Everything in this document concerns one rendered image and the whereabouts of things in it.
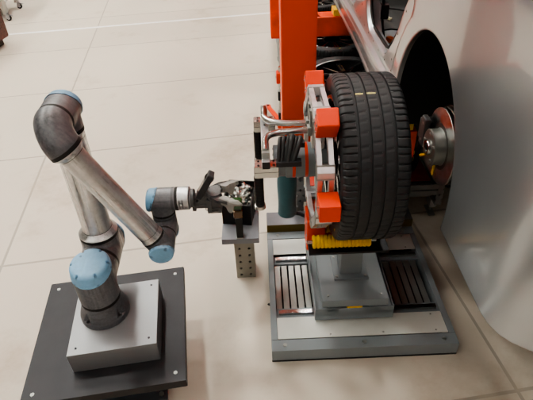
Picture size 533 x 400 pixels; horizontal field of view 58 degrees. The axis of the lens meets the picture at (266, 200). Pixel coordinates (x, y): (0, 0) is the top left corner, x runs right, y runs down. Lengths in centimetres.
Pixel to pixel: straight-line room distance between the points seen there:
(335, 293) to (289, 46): 113
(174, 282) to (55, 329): 52
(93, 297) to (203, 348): 67
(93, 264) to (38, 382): 50
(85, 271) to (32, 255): 127
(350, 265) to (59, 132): 137
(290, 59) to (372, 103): 67
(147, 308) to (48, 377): 43
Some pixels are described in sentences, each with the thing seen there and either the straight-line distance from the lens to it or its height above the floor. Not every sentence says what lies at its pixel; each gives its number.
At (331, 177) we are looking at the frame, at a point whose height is 94.
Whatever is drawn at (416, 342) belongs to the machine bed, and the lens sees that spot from 233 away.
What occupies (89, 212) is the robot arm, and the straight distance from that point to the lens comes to 189.
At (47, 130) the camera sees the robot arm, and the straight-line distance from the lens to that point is 160.
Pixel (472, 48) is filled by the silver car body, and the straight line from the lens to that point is 158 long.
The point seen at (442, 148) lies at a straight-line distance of 204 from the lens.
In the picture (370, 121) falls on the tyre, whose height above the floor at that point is 111.
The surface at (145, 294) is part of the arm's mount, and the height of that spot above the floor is 40.
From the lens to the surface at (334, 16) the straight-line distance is 429.
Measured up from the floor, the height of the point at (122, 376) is 30.
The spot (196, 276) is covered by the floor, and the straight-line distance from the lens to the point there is 268.
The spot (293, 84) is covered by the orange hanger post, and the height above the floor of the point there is 96.
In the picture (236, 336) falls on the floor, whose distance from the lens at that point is 239.
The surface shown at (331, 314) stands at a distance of 230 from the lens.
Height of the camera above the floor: 190
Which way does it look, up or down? 37 degrees down
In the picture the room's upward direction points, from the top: 3 degrees counter-clockwise
